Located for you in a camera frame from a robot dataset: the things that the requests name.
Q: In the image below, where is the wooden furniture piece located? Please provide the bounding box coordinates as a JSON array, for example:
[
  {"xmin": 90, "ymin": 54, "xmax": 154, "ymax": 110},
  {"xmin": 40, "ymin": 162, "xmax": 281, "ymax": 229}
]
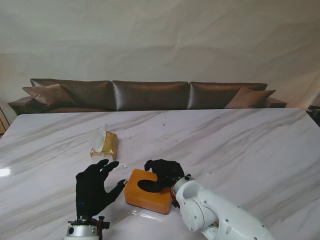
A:
[{"xmin": 0, "ymin": 104, "xmax": 10, "ymax": 137}]

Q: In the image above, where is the dark furniture piece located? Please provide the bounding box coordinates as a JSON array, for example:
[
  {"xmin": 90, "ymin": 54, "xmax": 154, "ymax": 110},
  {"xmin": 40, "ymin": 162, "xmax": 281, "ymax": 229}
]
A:
[{"xmin": 306, "ymin": 104, "xmax": 320, "ymax": 126}]

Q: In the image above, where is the white fabric backdrop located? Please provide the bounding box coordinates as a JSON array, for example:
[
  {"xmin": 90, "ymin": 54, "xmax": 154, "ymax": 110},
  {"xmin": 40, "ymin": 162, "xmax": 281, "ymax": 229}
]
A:
[{"xmin": 0, "ymin": 0, "xmax": 320, "ymax": 117}]

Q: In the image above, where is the brown throw pillow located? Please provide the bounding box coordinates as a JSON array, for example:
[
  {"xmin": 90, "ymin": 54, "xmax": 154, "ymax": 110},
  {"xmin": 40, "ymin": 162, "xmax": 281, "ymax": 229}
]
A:
[
  {"xmin": 224, "ymin": 86, "xmax": 277, "ymax": 109},
  {"xmin": 21, "ymin": 83, "xmax": 77, "ymax": 106}
]

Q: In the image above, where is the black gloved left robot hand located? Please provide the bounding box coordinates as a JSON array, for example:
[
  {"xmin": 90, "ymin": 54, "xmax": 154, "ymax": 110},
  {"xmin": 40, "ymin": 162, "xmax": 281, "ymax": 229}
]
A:
[{"xmin": 75, "ymin": 159, "xmax": 129, "ymax": 221}]

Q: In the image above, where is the orange tissue box cover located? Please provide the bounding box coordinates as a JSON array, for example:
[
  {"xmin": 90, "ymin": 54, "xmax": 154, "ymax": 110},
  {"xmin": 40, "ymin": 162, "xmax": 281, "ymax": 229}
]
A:
[{"xmin": 124, "ymin": 168, "xmax": 173, "ymax": 215}]

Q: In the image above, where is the gold tissue pack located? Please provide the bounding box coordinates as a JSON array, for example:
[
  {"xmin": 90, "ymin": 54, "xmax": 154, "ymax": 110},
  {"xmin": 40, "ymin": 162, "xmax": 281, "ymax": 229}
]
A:
[{"xmin": 88, "ymin": 122, "xmax": 120, "ymax": 161}]

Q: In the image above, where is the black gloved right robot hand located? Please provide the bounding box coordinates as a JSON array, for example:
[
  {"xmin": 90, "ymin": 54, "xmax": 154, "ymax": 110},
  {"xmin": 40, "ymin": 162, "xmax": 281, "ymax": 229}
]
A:
[{"xmin": 144, "ymin": 158, "xmax": 187, "ymax": 195}]

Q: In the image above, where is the brown leather sofa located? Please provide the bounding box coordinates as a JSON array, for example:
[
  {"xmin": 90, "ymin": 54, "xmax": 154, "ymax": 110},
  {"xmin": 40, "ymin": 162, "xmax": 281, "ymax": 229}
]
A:
[{"xmin": 7, "ymin": 78, "xmax": 288, "ymax": 116}]

